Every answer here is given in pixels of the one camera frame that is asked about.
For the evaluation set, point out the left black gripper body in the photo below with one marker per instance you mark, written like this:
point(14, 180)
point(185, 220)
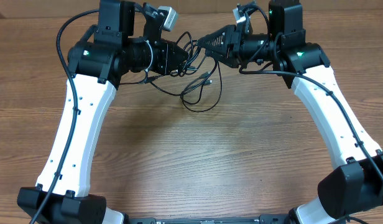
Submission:
point(160, 59)

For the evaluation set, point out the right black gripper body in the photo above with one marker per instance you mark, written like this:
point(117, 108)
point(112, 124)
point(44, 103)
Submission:
point(249, 45)

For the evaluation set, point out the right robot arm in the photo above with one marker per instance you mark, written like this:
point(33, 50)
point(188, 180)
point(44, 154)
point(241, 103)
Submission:
point(356, 181)

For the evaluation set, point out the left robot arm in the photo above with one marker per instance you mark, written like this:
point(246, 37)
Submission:
point(126, 38)

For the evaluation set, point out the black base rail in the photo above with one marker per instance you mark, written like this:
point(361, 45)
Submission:
point(207, 220)

